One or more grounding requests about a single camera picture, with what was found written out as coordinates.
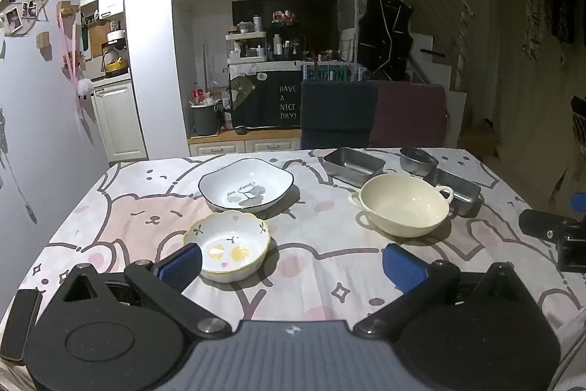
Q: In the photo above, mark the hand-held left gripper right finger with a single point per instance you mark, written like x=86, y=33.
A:
x=405, y=267

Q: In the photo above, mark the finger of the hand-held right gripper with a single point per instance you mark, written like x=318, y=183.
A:
x=579, y=204
x=535, y=224

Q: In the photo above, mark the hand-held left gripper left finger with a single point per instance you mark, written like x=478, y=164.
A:
x=181, y=266

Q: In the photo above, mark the yellow rim lemon print bowl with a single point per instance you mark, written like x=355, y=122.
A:
x=233, y=235

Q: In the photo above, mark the rectangular steel tray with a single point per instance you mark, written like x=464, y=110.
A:
x=453, y=189
x=352, y=164

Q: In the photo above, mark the white plate black rim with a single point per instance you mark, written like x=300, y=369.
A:
x=247, y=185

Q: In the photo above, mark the round steel bowl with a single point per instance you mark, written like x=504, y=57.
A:
x=419, y=159

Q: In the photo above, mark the black net basket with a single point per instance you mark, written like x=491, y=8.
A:
x=579, y=116

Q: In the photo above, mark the bear print tablecloth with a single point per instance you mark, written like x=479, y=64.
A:
x=320, y=235

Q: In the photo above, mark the white drawer cabinet wooden top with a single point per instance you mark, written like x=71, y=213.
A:
x=261, y=145

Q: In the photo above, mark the grey trash bin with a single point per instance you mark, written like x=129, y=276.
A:
x=206, y=118

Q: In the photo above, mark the maroon chair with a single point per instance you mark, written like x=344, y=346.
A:
x=407, y=114

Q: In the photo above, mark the white kitchen base cabinet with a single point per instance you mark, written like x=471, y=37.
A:
x=119, y=120

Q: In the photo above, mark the dark blue chair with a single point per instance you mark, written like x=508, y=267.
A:
x=339, y=111

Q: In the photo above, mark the black phone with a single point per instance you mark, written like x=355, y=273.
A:
x=20, y=322

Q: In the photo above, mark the black lettered cabinet curtain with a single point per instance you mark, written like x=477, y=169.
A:
x=274, y=98

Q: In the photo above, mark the patterned hanging cloth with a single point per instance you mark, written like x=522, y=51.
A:
x=558, y=6

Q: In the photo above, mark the teal lettered sign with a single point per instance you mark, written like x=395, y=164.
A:
x=327, y=73

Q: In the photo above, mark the yellow pot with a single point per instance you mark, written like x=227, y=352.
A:
x=115, y=65

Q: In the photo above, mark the white shelf organizer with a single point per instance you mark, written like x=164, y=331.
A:
x=245, y=47

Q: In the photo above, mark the black vest white trim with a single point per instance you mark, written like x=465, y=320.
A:
x=384, y=33

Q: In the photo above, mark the pink ribbon with pompom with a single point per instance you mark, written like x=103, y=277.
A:
x=73, y=52

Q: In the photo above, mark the black wall panel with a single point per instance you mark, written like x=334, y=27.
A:
x=311, y=15

